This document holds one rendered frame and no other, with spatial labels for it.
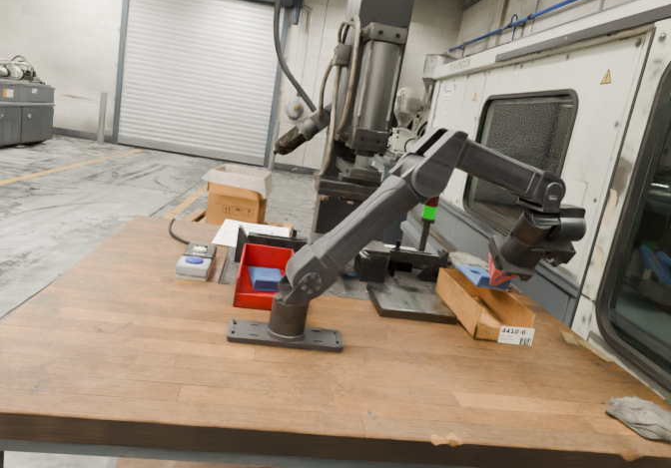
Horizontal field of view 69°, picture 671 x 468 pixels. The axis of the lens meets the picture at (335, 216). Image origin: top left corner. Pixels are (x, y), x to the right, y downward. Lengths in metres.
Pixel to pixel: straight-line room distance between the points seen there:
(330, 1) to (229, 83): 2.59
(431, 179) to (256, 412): 0.45
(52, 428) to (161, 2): 10.39
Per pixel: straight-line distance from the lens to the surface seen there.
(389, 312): 1.05
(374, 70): 1.18
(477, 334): 1.06
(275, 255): 1.20
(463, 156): 0.86
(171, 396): 0.72
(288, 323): 0.84
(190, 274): 1.10
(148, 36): 10.87
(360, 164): 1.20
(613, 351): 1.25
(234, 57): 10.48
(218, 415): 0.69
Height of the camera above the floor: 1.29
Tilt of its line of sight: 11 degrees down
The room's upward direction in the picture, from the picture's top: 10 degrees clockwise
